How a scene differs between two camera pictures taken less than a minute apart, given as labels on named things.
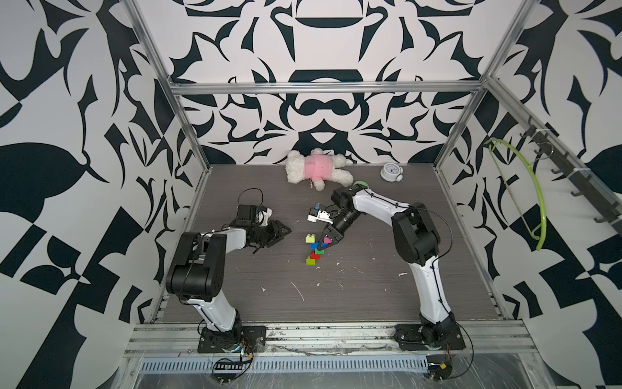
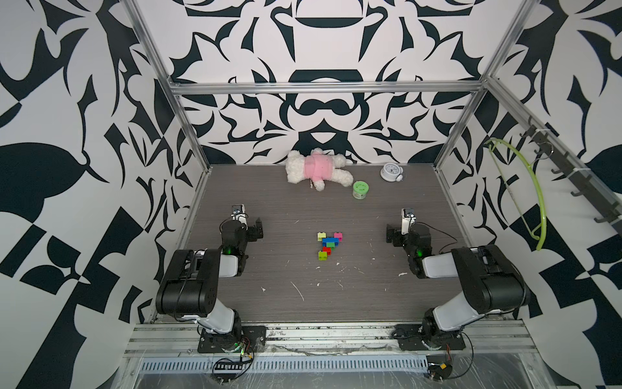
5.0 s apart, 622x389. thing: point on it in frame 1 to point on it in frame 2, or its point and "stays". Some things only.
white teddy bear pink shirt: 317,168 stays
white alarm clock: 392,172 stays
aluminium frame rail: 326,85 stays
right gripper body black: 342,220 to 400,240
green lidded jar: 360,185 stays
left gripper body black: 266,235 to 250,235
